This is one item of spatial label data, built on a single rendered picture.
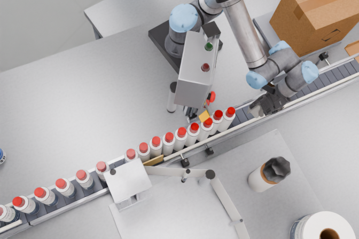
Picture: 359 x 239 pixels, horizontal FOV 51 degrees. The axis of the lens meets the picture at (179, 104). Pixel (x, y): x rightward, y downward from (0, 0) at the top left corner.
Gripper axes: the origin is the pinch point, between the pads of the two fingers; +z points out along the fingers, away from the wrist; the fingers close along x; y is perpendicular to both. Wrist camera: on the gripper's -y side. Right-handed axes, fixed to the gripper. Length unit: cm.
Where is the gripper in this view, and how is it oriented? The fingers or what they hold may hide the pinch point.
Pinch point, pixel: (248, 110)
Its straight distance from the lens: 166.8
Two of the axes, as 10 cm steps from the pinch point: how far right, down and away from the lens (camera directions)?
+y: 4.3, 8.5, -3.0
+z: -5.2, 5.1, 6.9
